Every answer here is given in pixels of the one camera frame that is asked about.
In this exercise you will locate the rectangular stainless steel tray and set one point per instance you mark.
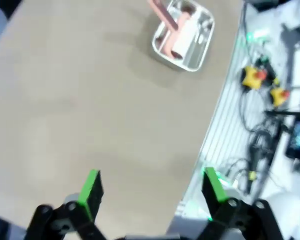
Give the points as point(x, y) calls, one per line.
point(198, 52)

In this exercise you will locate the black stand bar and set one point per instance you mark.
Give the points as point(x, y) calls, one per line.
point(290, 113)

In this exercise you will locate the white slotted mounting frame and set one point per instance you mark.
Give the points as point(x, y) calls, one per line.
point(225, 120)

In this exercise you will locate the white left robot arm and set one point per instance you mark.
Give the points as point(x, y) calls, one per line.
point(290, 215)

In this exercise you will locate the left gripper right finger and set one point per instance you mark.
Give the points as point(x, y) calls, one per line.
point(216, 197)

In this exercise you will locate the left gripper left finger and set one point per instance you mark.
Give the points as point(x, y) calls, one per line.
point(86, 200)

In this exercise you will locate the white box green light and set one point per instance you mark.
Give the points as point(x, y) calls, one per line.
point(258, 34)

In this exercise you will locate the yellow emergency stop button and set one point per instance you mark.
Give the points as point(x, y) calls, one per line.
point(277, 96)
point(250, 78)

